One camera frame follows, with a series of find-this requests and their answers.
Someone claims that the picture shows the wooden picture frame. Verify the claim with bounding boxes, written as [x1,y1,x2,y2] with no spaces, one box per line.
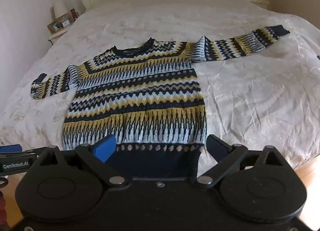
[47,21,61,34]

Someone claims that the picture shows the white bedspread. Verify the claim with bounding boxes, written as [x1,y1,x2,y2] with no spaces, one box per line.
[0,0,320,171]

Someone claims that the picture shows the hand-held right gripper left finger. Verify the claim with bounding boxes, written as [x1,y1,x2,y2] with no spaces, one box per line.
[35,134,126,187]

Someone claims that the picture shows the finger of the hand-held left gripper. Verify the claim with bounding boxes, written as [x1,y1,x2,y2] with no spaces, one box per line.
[0,144,23,154]

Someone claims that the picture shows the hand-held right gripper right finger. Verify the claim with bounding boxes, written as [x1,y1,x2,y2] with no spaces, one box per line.
[195,134,288,188]

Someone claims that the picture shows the patterned knit sweater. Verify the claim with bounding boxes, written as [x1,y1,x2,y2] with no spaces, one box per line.
[30,24,291,179]

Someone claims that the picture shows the white table lamp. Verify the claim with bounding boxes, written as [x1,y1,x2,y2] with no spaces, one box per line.
[53,1,69,21]

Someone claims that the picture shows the cream nightstand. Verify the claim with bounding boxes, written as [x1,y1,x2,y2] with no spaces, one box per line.
[246,0,271,10]
[47,22,76,45]

